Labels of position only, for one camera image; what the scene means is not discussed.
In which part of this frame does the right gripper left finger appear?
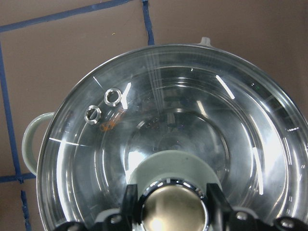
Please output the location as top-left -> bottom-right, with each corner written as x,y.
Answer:
91,184 -> 138,231

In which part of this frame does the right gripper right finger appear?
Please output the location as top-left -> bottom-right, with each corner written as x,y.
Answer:
205,182 -> 263,231

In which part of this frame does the glass pot lid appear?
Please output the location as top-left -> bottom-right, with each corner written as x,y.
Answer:
36,43 -> 308,231

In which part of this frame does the mint green electric pot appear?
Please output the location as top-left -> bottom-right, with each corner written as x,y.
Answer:
21,36 -> 308,231

